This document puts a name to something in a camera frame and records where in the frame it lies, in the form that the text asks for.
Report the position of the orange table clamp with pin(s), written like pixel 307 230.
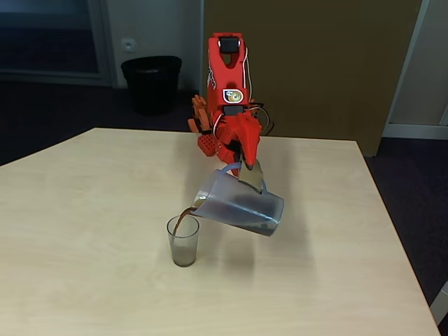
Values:
pixel 197 115

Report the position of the brown cork board panel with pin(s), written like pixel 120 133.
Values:
pixel 332 52

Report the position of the grey furniture corner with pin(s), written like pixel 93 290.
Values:
pixel 440 308

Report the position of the black waste bin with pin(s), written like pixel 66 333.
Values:
pixel 152 87

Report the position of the red robot arm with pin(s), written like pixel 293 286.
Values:
pixel 224 77

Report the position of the grey framed glass partition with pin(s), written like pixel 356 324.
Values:
pixel 49 42

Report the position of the clear drinking glass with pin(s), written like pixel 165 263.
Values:
pixel 182 252

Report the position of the white wall socket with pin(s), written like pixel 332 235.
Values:
pixel 128 45

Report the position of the white door frame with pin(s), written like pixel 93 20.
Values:
pixel 413 131

